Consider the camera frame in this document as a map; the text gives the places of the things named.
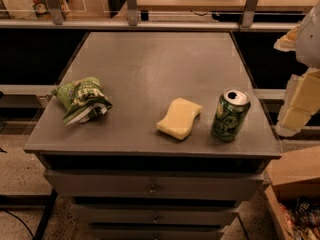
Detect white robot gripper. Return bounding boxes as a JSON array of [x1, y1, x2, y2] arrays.
[[273, 1, 320, 137]]

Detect green soda can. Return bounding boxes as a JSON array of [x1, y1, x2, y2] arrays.
[[211, 88, 251, 142]]

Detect green jalapeno chip bag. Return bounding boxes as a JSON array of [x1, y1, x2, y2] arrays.
[[52, 77, 113, 125]]

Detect colourful snack bag background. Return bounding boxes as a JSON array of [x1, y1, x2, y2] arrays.
[[0, 0, 50, 20]]

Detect cardboard box with snacks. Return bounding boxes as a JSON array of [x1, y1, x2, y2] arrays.
[[265, 146, 320, 240]]

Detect yellow sponge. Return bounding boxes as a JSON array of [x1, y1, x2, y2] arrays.
[[156, 98, 203, 140]]

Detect top grey drawer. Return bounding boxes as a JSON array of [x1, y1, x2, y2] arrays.
[[44, 170, 264, 201]]

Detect grey drawer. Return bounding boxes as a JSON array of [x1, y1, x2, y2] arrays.
[[89, 224, 223, 240], [44, 170, 264, 201], [72, 204, 237, 226]]

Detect middle grey drawer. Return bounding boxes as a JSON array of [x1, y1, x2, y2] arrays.
[[72, 204, 237, 226]]

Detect bottom grey drawer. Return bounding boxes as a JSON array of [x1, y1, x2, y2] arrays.
[[89, 224, 223, 240]]

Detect metal railing with brackets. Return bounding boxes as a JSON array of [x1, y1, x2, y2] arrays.
[[0, 0, 320, 32]]

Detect black floor cable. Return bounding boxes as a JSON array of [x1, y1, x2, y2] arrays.
[[0, 207, 36, 240]]

